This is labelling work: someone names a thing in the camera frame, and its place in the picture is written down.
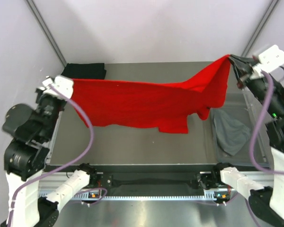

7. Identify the grey slotted cable duct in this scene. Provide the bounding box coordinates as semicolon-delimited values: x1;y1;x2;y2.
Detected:
71;192;217;201

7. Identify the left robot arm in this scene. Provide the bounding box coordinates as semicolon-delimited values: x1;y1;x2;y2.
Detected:
1;88;98;227

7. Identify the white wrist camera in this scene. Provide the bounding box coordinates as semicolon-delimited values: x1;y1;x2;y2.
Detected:
37;75;74;100
250;44;284;80

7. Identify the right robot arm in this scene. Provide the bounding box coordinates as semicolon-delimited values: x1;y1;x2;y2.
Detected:
211;53;284;227

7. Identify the corner aluminium post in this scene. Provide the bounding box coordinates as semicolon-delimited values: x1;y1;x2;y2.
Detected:
24;0;67;67
241;0;280;57

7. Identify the folded black t shirt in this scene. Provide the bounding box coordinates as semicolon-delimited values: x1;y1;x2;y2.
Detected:
61;63;107;79

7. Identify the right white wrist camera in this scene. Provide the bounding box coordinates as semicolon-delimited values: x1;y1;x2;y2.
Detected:
250;44;284;80

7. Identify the right corner aluminium post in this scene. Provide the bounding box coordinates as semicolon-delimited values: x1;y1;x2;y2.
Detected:
241;0;280;57

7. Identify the left corner aluminium post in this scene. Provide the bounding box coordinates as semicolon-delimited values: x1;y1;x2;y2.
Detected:
24;0;67;67

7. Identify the aluminium frame rail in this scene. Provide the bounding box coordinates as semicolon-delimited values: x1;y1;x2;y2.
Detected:
37;171;275;192

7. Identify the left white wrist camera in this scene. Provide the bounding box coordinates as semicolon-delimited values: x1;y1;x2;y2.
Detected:
37;75;74;100

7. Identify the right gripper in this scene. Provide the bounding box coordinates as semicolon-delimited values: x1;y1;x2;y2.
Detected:
227;53;284;118

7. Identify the clear plastic bin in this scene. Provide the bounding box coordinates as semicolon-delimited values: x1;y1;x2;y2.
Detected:
210;90;261;166

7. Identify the grey t shirt in bin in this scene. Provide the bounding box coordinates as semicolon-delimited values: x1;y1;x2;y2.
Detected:
212;109;251;156

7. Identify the red t shirt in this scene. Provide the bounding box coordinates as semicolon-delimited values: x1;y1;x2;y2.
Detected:
72;55;231;134

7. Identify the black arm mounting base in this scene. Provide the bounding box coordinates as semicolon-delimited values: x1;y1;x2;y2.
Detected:
87;164;223;196

